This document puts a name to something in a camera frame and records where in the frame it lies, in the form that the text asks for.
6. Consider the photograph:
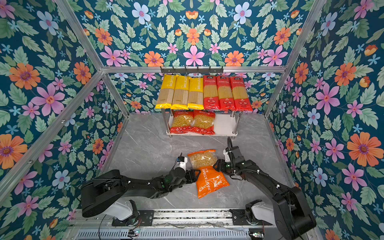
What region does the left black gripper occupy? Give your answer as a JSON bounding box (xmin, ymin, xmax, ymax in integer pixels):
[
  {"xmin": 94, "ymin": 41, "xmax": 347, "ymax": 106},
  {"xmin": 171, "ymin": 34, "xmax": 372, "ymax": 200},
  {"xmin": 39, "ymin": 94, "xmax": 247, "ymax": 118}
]
[{"xmin": 170, "ymin": 168, "xmax": 204, "ymax": 193}]

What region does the orange macaroni bag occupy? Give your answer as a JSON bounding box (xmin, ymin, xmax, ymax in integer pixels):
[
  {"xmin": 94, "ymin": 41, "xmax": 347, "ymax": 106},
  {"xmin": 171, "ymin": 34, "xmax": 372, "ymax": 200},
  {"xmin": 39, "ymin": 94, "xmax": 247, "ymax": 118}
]
[{"xmin": 188, "ymin": 149, "xmax": 230, "ymax": 199}]

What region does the red macaroni bag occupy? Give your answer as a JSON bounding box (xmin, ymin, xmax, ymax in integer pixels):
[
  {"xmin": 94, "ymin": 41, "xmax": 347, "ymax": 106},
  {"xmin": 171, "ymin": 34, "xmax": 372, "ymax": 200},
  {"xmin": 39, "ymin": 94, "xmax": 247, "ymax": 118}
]
[
  {"xmin": 189, "ymin": 110, "xmax": 216, "ymax": 135},
  {"xmin": 170, "ymin": 111, "xmax": 194, "ymax": 134}
]

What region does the red spaghetti pack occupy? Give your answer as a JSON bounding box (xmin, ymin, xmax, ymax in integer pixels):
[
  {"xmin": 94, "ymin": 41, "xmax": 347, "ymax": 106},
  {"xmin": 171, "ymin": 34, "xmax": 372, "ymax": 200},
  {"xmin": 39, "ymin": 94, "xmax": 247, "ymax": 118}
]
[
  {"xmin": 203, "ymin": 76, "xmax": 219, "ymax": 110},
  {"xmin": 216, "ymin": 76, "xmax": 235, "ymax": 111},
  {"xmin": 230, "ymin": 77, "xmax": 253, "ymax": 112}
]

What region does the yellow spaghetti pack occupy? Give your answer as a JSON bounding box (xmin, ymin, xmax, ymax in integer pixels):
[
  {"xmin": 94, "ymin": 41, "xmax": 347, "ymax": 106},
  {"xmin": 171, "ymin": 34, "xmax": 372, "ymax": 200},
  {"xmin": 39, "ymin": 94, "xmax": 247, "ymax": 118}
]
[
  {"xmin": 187, "ymin": 78, "xmax": 204, "ymax": 110},
  {"xmin": 155, "ymin": 75, "xmax": 177, "ymax": 109},
  {"xmin": 171, "ymin": 76, "xmax": 190, "ymax": 110}
]

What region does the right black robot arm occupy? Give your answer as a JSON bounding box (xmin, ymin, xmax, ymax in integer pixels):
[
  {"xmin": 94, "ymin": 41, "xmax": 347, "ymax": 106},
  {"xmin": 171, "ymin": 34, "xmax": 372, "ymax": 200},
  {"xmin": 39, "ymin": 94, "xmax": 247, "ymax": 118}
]
[{"xmin": 214, "ymin": 141, "xmax": 317, "ymax": 240}]

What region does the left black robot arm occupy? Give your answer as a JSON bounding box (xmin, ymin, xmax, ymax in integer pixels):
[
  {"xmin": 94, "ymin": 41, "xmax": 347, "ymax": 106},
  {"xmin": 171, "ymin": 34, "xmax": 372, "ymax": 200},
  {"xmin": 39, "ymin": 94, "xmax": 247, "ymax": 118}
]
[{"xmin": 81, "ymin": 168, "xmax": 201, "ymax": 218}]

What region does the white two-tier shelf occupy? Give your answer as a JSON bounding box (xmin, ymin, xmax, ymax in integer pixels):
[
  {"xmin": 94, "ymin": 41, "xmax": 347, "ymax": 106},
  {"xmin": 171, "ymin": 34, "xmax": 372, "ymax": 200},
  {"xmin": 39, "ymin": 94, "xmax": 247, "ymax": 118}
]
[{"xmin": 160, "ymin": 108, "xmax": 243, "ymax": 137}]

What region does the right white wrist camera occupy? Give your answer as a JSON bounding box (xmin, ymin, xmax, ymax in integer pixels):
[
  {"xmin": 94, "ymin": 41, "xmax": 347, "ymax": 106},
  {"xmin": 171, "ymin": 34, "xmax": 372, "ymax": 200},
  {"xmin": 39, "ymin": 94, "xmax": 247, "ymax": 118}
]
[{"xmin": 223, "ymin": 150, "xmax": 231, "ymax": 163}]

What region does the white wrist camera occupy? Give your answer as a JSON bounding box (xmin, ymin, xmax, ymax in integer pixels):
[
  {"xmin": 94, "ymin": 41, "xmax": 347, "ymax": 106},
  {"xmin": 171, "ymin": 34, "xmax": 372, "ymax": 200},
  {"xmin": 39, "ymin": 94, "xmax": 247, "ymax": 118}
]
[
  {"xmin": 176, "ymin": 156, "xmax": 188, "ymax": 171},
  {"xmin": 223, "ymin": 150, "xmax": 231, "ymax": 163}
]

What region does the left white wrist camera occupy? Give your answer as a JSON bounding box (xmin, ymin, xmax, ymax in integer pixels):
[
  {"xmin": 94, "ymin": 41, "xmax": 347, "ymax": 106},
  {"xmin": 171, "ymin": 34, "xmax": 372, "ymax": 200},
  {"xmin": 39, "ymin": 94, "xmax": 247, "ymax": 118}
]
[{"xmin": 176, "ymin": 156, "xmax": 188, "ymax": 171}]

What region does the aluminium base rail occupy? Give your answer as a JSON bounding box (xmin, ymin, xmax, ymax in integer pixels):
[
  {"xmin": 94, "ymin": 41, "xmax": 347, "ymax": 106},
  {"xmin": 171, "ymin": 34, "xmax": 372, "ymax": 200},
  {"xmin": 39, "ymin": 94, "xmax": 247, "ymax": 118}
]
[{"xmin": 68, "ymin": 208, "xmax": 319, "ymax": 232}]

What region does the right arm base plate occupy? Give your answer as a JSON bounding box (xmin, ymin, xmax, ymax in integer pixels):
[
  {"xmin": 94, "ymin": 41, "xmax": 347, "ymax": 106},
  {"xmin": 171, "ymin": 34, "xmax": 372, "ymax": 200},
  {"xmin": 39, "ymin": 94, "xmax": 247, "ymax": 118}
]
[{"xmin": 229, "ymin": 209, "xmax": 272, "ymax": 227}]

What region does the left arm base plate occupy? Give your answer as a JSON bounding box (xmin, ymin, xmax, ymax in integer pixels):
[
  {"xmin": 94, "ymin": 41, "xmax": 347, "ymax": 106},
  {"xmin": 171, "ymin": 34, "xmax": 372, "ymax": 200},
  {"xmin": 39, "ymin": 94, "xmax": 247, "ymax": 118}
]
[{"xmin": 112, "ymin": 210, "xmax": 155, "ymax": 227}]

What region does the metal hook rail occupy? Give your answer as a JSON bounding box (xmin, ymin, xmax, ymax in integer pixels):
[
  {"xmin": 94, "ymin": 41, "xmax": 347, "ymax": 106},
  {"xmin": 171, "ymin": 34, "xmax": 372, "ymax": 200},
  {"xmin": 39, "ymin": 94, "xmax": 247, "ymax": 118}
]
[{"xmin": 160, "ymin": 67, "xmax": 224, "ymax": 75}]

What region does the white vented cable duct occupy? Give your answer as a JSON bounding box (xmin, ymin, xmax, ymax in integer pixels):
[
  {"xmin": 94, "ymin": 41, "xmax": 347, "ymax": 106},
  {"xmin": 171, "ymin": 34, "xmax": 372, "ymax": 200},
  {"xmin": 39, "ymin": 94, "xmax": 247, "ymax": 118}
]
[{"xmin": 75, "ymin": 229, "xmax": 251, "ymax": 240}]

